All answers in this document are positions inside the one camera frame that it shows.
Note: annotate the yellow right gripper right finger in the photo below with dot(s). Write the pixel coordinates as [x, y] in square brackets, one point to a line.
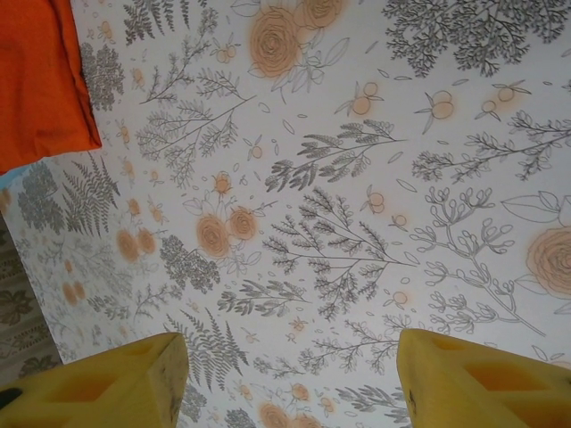
[490, 383]

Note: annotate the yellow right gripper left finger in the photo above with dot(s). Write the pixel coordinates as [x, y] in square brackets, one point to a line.
[89, 392]

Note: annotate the orange t-shirt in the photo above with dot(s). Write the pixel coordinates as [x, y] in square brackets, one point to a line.
[40, 80]

